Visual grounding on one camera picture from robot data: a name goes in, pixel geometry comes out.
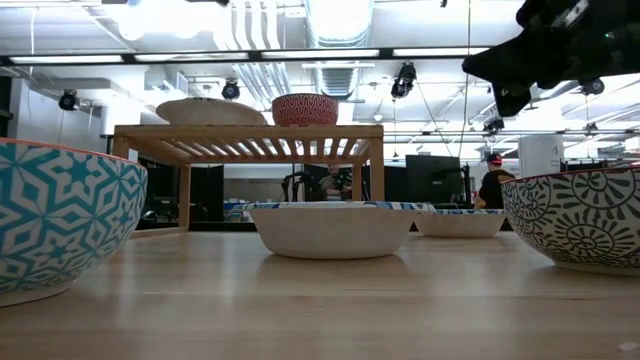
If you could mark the red inside black-white patterned bowl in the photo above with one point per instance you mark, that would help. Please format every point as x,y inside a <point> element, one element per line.
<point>580,225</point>

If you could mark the black monitor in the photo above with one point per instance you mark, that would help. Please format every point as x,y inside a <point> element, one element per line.
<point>432,177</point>

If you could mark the orange inside teal patterned bowl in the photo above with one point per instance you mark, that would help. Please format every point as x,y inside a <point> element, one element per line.
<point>60,215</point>

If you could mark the silver ventilation duct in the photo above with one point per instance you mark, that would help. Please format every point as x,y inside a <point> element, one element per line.
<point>340,45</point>

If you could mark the slatted bamboo shelf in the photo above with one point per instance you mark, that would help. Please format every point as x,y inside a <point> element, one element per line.
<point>250,132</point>

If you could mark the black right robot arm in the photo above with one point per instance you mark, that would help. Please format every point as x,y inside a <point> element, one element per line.
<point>627,45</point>

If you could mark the black overhead light bar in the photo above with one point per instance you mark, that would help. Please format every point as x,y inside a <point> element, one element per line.
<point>250,55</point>

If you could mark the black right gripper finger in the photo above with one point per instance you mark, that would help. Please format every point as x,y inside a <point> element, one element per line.
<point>510,100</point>
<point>505,60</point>

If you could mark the blue white patterned paper bowl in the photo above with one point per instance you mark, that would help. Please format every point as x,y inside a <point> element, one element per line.
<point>330,232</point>
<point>460,226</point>

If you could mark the beige plate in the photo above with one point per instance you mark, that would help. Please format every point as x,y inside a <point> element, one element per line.
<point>210,112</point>

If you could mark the black ceiling spotlight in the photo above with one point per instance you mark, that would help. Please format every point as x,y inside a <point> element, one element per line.
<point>592,86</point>
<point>404,79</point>
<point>493,124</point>
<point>68,100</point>
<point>230,90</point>

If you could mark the white box column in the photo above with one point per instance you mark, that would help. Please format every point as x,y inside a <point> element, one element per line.
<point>540,155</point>

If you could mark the person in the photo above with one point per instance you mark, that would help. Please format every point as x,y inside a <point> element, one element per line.
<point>492,187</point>
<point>332,185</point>

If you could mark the red wave bowl striped inside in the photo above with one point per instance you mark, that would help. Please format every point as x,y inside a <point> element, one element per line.
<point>305,110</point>

